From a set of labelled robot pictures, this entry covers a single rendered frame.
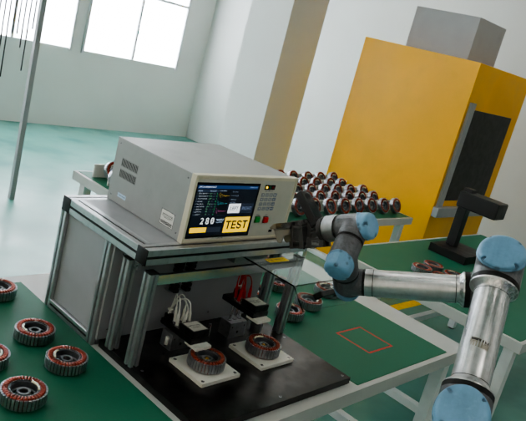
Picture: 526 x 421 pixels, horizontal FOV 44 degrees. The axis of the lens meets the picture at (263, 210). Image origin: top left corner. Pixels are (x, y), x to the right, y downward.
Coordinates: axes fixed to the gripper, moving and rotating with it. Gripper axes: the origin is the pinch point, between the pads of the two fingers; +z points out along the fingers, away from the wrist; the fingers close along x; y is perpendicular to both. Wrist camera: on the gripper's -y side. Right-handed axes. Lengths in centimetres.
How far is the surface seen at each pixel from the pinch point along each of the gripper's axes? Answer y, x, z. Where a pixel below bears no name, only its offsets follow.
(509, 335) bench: 54, 139, -12
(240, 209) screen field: -5.5, -8.8, 5.3
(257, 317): 28.6, 2.5, 11.7
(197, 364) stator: 37.8, -25.8, 9.1
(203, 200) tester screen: -8.0, -24.4, 4.2
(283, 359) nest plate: 42.1, 7.1, 6.0
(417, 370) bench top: 54, 61, -10
